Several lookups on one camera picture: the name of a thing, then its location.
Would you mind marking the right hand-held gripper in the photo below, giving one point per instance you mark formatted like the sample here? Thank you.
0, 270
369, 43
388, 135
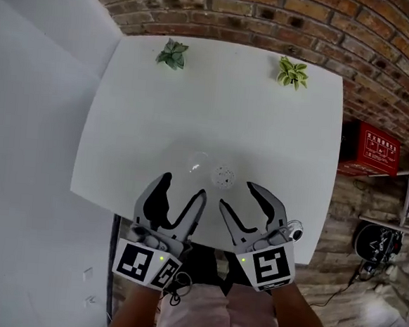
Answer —
274, 267

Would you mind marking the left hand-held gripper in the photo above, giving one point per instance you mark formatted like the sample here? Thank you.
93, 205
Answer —
133, 261

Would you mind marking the white perforated cup lid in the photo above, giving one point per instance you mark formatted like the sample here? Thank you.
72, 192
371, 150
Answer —
223, 176

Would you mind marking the person's right forearm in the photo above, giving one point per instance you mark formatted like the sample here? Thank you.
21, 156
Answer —
298, 315

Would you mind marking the person's left forearm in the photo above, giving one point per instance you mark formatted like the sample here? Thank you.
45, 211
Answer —
133, 312

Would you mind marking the white square table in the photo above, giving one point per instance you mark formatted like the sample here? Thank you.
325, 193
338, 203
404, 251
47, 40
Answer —
211, 117

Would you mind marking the person's pink shorts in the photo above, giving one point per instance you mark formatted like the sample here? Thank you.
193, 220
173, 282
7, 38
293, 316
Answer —
220, 319

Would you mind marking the red fire extinguisher box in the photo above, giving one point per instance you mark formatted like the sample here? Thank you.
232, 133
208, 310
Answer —
376, 151

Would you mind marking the light green potted plant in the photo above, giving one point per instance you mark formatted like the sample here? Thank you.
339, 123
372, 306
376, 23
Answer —
292, 72

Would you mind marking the dark green potted plant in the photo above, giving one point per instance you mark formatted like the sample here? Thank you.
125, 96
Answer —
171, 54

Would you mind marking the white wall socket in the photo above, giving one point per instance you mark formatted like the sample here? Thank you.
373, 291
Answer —
88, 273
90, 300

